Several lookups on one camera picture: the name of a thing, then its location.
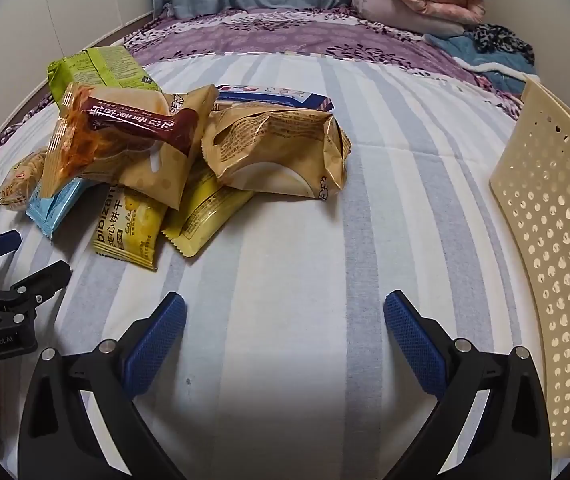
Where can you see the green snack packet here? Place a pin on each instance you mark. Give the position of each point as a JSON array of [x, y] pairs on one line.
[[105, 67]]

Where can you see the blue white biscuit packet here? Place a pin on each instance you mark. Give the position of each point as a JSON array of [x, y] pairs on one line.
[[285, 96]]

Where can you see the yellow cake packet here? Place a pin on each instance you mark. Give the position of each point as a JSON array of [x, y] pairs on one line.
[[125, 230], [200, 220]]

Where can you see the teal fleece blanket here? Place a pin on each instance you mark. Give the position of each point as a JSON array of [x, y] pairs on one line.
[[460, 55]]

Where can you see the pink folded quilt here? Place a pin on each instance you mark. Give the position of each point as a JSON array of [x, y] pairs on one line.
[[445, 2]]

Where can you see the grey white striped bed sheet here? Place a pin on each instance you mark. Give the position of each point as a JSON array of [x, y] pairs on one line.
[[290, 240]]

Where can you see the tan maroon-band noodle packet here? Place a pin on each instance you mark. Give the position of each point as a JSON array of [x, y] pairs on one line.
[[130, 120]]

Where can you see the purple floral bed sheet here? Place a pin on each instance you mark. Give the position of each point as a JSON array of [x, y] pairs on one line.
[[275, 35]]

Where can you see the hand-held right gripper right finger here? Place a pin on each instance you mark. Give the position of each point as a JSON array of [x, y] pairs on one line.
[[410, 340]]

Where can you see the leopard print cloth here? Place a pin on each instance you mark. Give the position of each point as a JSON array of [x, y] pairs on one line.
[[500, 37]]

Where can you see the plain tan snack packet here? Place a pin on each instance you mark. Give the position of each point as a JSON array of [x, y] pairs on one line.
[[275, 145]]

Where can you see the clear small cookie packet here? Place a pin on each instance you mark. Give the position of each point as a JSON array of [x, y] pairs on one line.
[[20, 180]]

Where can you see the lilac folded quilt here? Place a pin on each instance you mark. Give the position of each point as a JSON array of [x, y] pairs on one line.
[[400, 15]]

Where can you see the cream perforated plastic basket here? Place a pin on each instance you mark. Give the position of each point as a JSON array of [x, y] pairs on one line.
[[550, 210]]

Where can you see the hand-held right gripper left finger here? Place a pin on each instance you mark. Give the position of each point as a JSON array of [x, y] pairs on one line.
[[157, 340]]

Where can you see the light blue snack packet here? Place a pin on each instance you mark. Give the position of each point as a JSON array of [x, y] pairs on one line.
[[52, 210]]

